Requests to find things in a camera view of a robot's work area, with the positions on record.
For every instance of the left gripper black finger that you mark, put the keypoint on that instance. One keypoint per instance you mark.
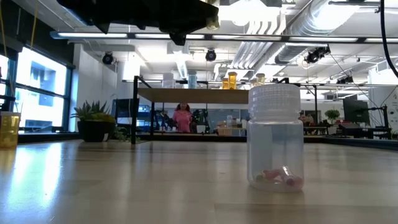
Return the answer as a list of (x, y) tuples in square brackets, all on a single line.
[(186, 15)]

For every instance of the blue pill vial white cap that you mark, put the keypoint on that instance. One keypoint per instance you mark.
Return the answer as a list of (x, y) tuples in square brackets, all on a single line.
[(192, 79)]

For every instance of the short orange pill bottle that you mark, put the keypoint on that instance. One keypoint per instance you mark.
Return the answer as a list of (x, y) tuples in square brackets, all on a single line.
[(225, 84)]

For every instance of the orange pill bottle white cap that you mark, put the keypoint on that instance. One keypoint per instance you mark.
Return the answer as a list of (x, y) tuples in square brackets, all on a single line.
[(232, 80), (8, 130)]

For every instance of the yellow pill vial white cap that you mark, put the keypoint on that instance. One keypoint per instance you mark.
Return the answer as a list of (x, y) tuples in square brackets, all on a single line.
[(260, 79)]

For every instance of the clear bottle pink capsules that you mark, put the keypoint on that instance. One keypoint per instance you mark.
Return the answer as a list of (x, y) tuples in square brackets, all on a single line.
[(275, 140)]

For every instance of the long ceiling light strip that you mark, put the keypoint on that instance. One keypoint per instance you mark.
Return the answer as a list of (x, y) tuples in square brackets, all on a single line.
[(93, 35)]

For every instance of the black round ceiling spotlight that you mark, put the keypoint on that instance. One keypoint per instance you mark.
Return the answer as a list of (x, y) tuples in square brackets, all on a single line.
[(211, 55), (108, 58)]

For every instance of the large window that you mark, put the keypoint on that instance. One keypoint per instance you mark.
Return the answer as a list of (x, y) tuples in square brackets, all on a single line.
[(40, 81)]

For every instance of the dark background screen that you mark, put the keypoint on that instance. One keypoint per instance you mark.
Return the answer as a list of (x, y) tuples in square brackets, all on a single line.
[(124, 109)]

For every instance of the person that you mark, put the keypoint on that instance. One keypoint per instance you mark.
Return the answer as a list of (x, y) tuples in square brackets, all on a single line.
[(183, 121)]

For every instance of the potted green succulent plant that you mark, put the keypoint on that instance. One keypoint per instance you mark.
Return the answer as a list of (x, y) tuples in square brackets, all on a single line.
[(94, 130)]

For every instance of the background green potted plant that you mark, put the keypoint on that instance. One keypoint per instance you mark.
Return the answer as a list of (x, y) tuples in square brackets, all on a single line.
[(332, 114)]

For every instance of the black computer monitor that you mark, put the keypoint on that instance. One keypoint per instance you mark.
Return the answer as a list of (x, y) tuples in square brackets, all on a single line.
[(356, 110)]

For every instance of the wooden shelf with black frame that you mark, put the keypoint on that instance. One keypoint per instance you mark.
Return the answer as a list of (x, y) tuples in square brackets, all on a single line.
[(192, 96)]

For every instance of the silver ventilation duct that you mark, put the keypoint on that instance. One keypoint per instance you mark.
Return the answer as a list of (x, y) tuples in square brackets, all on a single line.
[(311, 25)]

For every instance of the black ceiling camera rig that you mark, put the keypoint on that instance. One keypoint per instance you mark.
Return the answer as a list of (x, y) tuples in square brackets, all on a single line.
[(317, 54)]

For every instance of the black aluminium table frame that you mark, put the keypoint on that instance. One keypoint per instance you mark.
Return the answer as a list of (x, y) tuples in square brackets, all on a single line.
[(357, 143)]

